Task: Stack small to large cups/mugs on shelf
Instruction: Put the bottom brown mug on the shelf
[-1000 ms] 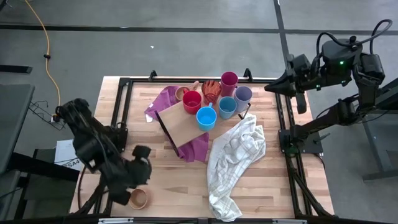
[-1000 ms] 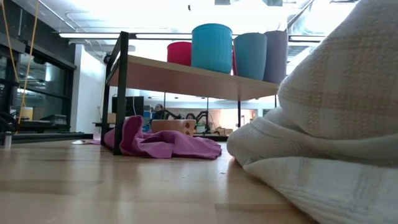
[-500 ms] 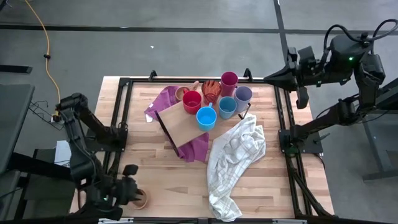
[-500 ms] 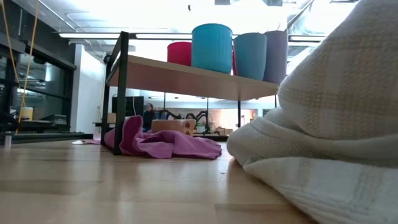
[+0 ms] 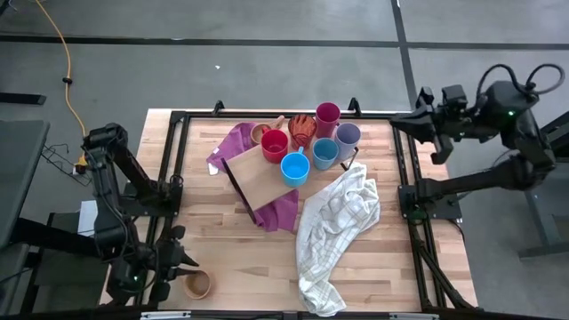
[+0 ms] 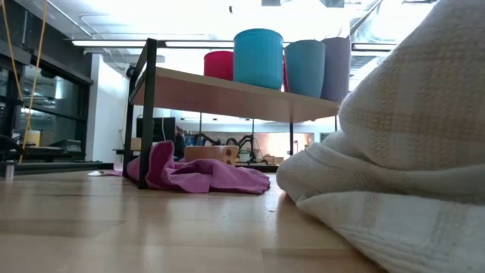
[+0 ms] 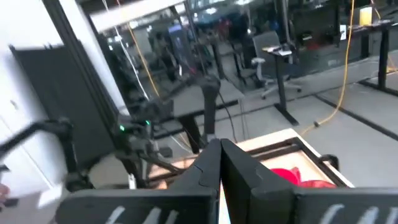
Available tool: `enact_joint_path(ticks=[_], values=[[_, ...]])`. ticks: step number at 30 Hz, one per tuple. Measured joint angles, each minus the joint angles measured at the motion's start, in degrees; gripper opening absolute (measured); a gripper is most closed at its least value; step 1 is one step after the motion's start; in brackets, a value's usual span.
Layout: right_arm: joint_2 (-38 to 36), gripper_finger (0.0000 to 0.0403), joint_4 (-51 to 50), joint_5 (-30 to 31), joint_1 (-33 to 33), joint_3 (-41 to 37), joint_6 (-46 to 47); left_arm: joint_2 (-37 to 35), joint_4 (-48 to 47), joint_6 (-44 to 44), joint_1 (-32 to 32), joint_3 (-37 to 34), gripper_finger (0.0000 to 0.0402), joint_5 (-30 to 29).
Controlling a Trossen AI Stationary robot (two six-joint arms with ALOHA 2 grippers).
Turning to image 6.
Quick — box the tan wooden mug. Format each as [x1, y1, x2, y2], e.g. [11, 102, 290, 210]
[183, 145, 240, 167]

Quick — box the red mug with handle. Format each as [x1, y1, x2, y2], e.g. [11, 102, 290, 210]
[203, 50, 235, 82]

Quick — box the blue mug with handle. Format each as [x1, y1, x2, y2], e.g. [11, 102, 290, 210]
[233, 28, 285, 91]

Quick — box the light blue handleless cup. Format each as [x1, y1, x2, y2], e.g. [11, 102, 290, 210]
[283, 39, 327, 99]

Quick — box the lavender tall plastic cup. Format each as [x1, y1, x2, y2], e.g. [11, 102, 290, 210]
[321, 36, 352, 103]

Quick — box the purple cloth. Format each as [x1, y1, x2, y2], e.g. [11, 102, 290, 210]
[87, 140, 272, 195]

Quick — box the person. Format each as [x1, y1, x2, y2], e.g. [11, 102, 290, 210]
[174, 127, 186, 160]

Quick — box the black monitor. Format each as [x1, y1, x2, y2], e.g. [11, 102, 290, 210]
[135, 116, 177, 144]

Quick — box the white checked towel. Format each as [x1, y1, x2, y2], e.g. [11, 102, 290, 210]
[275, 0, 485, 273]

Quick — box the ceiling light strip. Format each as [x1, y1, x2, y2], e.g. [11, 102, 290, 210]
[350, 42, 397, 53]
[71, 39, 236, 49]

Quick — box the grey flat device box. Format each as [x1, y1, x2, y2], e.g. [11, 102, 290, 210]
[48, 139, 83, 154]

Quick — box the black desk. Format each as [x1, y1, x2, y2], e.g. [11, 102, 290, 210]
[0, 146, 86, 163]

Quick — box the pale yellow cylindrical container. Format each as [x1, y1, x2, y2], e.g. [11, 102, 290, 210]
[23, 130, 42, 148]

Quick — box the black aluminium rig frame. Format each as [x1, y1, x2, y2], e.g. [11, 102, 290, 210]
[0, 161, 114, 176]

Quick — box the yellow power cable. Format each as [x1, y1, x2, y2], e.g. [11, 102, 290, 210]
[18, 0, 49, 164]
[0, 0, 23, 103]

